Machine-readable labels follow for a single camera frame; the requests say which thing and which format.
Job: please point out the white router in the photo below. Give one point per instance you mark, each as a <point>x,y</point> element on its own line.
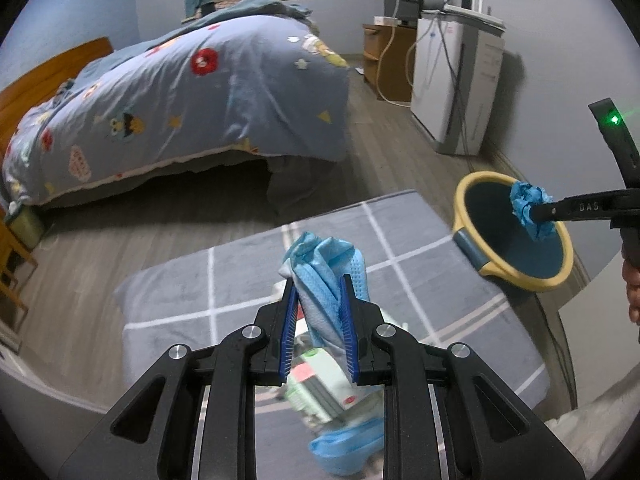
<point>475,15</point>

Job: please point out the green waste basket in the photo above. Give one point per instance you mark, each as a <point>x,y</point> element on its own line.
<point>25,227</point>

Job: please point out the white fluffy cloth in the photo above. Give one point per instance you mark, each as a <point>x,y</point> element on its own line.
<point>590,440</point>

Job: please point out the grey bed sheet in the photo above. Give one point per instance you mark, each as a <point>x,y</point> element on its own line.
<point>300,180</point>

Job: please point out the blue glove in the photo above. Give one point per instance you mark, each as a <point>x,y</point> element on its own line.
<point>525,200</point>

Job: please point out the wooden stool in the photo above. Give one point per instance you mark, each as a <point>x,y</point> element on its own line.
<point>12,280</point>

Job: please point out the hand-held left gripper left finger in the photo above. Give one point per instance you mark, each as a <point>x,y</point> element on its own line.
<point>287,330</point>

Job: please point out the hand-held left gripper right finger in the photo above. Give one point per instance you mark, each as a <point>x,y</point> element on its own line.
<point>350,330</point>

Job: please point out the person's right hand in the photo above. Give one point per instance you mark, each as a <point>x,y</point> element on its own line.
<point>634,290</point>

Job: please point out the white air purifier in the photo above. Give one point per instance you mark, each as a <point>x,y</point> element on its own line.
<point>435,90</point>

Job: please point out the wooden cabinet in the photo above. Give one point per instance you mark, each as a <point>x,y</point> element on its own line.
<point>390,60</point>

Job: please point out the wooden bed headboard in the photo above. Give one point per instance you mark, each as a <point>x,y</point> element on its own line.
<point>50,70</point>

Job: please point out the grey checked mat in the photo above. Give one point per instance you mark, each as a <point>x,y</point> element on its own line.
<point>200,295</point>

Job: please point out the blue face mask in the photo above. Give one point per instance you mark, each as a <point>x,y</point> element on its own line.
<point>320,270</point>
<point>345,452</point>

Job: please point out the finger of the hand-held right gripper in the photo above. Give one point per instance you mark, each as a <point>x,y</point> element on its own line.
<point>575,208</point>

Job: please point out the bed with blue duvet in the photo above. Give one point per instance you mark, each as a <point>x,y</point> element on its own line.
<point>200,110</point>

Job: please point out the white power strip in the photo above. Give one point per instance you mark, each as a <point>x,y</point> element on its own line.
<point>386,20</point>

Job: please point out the yellow rimmed teal bin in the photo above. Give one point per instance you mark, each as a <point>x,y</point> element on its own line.
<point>490,240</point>

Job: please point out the green white medicine box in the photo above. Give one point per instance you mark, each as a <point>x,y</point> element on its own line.
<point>320,385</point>

